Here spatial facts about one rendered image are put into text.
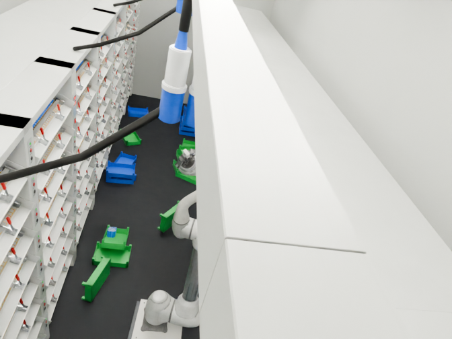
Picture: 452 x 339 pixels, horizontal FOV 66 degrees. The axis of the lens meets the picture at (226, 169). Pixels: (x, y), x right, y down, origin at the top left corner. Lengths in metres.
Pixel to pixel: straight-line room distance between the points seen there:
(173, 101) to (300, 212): 0.81
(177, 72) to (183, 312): 1.83
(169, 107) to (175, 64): 0.12
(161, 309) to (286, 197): 2.33
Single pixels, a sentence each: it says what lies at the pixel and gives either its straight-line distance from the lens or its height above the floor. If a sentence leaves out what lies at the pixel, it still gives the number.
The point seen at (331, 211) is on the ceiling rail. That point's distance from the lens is 0.17.
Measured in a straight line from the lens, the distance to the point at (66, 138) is 2.37.
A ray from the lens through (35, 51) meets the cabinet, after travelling 2.42.
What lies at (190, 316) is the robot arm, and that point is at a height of 0.48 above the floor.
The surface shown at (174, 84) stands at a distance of 0.93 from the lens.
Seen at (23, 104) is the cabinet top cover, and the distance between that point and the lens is 1.80.
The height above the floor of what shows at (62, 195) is 0.92.
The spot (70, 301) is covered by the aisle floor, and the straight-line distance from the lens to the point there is 3.08.
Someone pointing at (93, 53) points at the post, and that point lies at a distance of 2.91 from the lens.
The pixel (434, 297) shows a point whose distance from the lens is 1.45.
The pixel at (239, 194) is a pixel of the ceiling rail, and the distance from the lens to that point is 0.15.
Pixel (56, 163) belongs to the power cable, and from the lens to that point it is 1.13.
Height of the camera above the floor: 2.56
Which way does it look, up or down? 33 degrees down
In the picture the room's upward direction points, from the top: 16 degrees clockwise
